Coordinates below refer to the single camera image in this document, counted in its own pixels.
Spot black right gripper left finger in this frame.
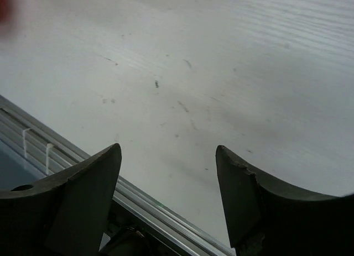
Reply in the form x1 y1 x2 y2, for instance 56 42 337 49
1 143 122 255

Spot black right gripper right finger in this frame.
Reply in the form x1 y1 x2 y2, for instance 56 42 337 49
216 145 353 255

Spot red white tie-dye trousers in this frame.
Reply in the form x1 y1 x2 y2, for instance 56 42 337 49
0 0 16 24

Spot aluminium table edge rail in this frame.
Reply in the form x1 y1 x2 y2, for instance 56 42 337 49
1 98 233 255

